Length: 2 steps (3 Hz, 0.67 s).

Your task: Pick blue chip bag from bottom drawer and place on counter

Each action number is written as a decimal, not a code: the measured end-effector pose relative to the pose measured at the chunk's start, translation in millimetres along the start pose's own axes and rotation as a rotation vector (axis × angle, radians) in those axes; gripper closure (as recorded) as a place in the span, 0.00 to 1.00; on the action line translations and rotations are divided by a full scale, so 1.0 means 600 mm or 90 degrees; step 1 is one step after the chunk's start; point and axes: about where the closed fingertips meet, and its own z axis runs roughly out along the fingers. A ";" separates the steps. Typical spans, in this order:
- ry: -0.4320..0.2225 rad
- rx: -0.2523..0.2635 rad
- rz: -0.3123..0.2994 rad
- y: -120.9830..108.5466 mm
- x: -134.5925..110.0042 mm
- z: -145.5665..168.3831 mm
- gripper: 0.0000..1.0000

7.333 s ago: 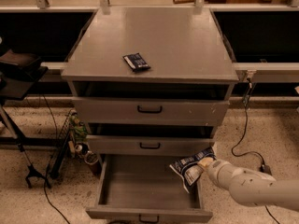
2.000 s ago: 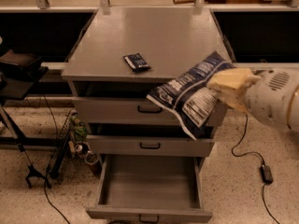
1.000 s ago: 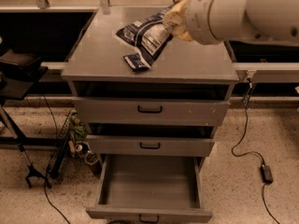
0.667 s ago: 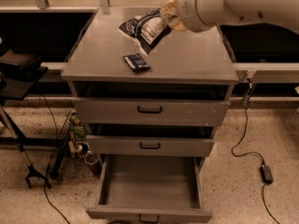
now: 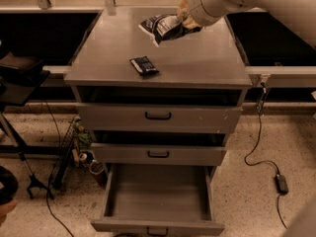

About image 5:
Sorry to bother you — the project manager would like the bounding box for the grey drawer cabinet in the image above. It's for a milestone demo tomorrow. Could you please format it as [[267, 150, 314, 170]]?
[[64, 6, 254, 183]]

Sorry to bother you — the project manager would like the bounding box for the black tray on stand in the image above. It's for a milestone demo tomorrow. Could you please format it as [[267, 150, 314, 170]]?
[[0, 52, 50, 107]]

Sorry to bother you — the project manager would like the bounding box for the dark blue snack packet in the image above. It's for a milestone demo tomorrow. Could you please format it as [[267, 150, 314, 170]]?
[[129, 56, 159, 76]]

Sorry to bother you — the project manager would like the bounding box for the metal soda can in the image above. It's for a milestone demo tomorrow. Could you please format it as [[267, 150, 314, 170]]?
[[79, 151, 93, 164]]

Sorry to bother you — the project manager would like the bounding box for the black wire basket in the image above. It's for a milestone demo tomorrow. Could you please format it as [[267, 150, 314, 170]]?
[[49, 116, 80, 190]]

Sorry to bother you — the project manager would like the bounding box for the green snack bag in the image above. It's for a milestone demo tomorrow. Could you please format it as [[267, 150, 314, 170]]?
[[73, 119, 93, 150]]

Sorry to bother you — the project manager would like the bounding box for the black tripod stand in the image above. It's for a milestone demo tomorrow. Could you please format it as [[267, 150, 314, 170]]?
[[0, 112, 54, 199]]

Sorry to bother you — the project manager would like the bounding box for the grey drawer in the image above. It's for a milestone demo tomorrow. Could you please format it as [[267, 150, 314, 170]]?
[[76, 97, 242, 133], [92, 131, 226, 166], [91, 164, 224, 237]]

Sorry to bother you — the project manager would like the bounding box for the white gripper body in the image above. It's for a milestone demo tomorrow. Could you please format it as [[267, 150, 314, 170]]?
[[187, 0, 250, 27]]

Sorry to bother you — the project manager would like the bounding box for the black power adapter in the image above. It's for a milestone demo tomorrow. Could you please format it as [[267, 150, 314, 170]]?
[[275, 174, 288, 195]]

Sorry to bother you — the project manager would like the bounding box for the blue white chip bag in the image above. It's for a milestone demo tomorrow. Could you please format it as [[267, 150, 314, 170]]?
[[138, 14, 201, 46]]

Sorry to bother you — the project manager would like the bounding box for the grey bottom drawer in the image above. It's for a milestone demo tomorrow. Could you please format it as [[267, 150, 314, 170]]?
[[91, 164, 224, 237]]

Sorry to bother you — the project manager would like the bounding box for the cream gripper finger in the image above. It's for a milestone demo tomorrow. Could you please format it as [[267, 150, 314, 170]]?
[[177, 0, 190, 19], [182, 15, 200, 30]]

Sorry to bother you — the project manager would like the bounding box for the grey metal rail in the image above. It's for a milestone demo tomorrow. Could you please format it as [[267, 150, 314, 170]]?
[[246, 66, 316, 88]]

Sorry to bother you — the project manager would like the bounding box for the black thin cable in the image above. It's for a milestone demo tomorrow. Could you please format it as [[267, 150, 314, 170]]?
[[40, 99, 76, 237]]

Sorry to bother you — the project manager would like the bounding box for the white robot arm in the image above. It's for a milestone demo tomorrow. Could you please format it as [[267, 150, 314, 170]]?
[[177, 0, 316, 47]]

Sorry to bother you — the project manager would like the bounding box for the brown cup with lid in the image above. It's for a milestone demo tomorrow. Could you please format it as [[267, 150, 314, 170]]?
[[89, 161, 107, 186]]

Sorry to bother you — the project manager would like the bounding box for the grey middle drawer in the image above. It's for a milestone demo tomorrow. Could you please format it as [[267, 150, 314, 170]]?
[[92, 131, 226, 166]]

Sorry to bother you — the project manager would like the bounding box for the grey top drawer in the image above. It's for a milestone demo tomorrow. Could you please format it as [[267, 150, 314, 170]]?
[[76, 97, 242, 133]]

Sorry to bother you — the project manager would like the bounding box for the black power cable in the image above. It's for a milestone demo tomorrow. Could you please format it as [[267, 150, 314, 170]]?
[[243, 82, 290, 230]]

